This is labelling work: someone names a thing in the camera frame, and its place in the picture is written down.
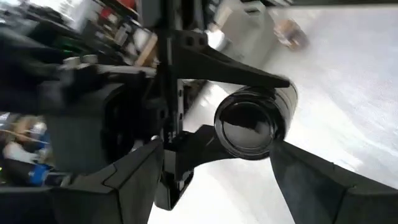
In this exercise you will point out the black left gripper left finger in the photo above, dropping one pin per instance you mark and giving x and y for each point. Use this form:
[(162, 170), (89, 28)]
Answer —
[(124, 193)]

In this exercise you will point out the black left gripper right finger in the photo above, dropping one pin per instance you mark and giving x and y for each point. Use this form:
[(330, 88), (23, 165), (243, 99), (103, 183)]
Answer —
[(317, 193)]

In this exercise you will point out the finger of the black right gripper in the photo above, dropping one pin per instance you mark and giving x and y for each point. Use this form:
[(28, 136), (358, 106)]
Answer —
[(217, 67), (183, 168)]

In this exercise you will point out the grey translucent plastic bin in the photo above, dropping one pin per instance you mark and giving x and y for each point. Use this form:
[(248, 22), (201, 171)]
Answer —
[(248, 34)]

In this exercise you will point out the green herb jar black lid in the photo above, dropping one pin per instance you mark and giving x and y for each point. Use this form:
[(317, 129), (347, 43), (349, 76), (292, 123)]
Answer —
[(248, 124)]

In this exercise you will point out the small glass jar cork lid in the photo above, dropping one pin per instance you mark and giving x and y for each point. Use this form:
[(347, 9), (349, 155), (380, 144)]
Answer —
[(290, 34)]

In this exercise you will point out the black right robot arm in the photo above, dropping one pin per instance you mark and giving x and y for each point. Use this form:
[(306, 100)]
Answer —
[(37, 74)]

